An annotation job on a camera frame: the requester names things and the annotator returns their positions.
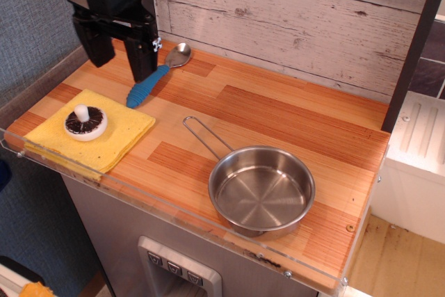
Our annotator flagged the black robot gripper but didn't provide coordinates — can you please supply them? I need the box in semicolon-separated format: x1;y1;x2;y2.
72;0;162;83

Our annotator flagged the blue handled metal spoon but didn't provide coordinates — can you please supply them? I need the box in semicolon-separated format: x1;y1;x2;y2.
126;42;192;109

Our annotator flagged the yellow folded cloth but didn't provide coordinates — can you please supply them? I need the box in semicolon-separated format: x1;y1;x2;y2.
24;89;156;180

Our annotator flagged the toy mushroom black white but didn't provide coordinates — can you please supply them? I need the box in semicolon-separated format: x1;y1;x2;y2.
64;104;108;142

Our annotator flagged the clear acrylic edge guard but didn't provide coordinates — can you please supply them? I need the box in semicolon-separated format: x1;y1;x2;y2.
2;125;389;296

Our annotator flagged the small steel pan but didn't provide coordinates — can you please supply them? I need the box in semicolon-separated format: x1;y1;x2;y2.
182;115;316;241

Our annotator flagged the grey toy fridge cabinet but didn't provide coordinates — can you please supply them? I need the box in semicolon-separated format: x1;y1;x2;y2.
63;177;318;296

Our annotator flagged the silver dispenser panel with buttons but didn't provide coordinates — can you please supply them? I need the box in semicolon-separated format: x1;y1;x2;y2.
138;236;223;296

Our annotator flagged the orange object bottom left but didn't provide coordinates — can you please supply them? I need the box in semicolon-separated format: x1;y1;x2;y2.
19;282;55;297

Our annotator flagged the dark right upright post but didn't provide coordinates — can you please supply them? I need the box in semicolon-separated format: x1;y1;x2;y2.
381;0;442;133

